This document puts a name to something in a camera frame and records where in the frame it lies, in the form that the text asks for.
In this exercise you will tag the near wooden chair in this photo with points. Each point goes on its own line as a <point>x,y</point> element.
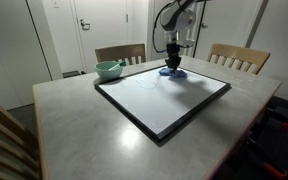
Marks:
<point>19,150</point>

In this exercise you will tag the black framed whiteboard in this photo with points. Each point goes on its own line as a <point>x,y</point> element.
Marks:
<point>157,104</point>

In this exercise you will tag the blue towel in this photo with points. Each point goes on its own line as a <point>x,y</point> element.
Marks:
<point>172,73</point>

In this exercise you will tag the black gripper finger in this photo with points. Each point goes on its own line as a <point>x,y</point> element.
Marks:
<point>175,68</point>
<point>170,67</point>

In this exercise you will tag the white door with handle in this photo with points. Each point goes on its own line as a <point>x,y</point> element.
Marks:
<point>101,23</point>

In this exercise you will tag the light wooden chair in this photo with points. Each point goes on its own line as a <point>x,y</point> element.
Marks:
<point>240,58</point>

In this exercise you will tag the green marker in bowl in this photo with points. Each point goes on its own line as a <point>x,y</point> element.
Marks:
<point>121,64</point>

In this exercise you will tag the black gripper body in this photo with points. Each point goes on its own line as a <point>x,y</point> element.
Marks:
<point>173,59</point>

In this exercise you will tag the dark wooden chair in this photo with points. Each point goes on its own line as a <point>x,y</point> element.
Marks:
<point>133,53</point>

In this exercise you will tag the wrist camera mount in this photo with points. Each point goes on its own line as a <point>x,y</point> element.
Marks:
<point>186,42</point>

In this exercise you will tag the mint green bowl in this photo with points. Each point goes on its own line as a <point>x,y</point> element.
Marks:
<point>102,70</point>

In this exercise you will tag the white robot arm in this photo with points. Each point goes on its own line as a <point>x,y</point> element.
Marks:
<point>176,16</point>

